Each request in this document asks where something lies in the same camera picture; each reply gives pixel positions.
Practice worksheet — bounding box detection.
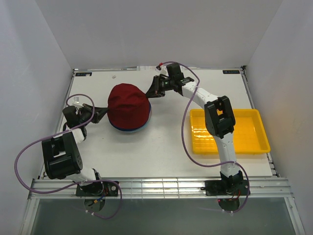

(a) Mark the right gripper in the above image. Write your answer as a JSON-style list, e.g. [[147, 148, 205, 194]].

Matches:
[[145, 76, 175, 99]]

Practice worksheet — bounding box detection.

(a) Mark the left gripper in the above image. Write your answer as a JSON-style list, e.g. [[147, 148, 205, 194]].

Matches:
[[78, 104, 109, 126]]

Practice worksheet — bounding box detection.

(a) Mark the white bucket hat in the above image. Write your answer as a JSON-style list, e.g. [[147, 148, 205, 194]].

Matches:
[[122, 105, 152, 133]]

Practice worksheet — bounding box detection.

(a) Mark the dark red hat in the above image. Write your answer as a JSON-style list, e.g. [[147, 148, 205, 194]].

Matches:
[[107, 83, 150, 121]]

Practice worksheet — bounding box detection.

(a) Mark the blue hat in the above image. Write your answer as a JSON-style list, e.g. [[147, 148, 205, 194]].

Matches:
[[110, 120, 149, 132]]

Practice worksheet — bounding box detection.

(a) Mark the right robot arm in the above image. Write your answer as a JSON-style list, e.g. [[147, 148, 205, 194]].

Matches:
[[146, 61, 244, 194]]

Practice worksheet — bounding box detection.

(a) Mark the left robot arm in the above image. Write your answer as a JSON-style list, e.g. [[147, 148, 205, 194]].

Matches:
[[42, 104, 108, 196]]

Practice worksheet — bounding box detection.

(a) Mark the paper label strip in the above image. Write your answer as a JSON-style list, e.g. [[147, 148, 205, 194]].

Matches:
[[136, 66, 158, 71]]

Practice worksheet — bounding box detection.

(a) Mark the yellow plastic tray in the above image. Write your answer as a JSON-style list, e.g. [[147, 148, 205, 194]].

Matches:
[[190, 109, 271, 155]]

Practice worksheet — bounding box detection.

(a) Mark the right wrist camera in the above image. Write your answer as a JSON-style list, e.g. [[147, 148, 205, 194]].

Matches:
[[156, 63, 168, 76]]

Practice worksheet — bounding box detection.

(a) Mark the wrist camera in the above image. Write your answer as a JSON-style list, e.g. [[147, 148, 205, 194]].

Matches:
[[156, 63, 168, 76], [72, 96, 83, 109]]

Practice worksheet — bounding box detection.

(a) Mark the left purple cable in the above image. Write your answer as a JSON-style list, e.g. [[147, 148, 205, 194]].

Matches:
[[14, 94, 122, 220]]

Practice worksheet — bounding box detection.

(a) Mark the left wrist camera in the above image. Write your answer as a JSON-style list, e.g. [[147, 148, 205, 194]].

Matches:
[[72, 96, 83, 109]]

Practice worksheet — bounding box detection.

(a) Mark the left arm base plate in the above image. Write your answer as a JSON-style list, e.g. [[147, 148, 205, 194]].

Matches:
[[75, 181, 119, 197]]

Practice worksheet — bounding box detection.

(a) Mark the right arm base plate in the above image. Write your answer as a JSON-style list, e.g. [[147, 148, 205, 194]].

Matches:
[[200, 178, 250, 196]]

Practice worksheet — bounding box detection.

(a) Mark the aluminium front rail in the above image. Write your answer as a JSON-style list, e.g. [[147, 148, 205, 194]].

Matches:
[[28, 177, 293, 199]]

